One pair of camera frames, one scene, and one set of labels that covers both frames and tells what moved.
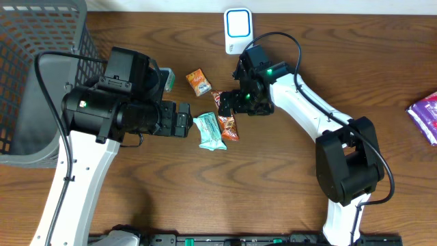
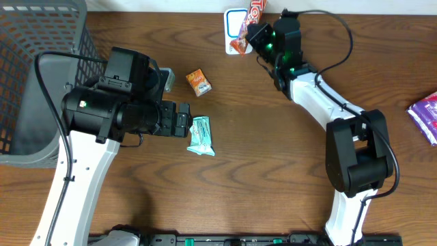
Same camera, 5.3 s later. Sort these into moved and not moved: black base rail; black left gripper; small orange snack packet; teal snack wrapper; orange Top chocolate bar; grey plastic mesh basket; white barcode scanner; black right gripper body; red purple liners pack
Moved: teal snack wrapper; black right gripper body; orange Top chocolate bar
Not moved: white barcode scanner; small orange snack packet; grey plastic mesh basket; black left gripper; red purple liners pack; black base rail
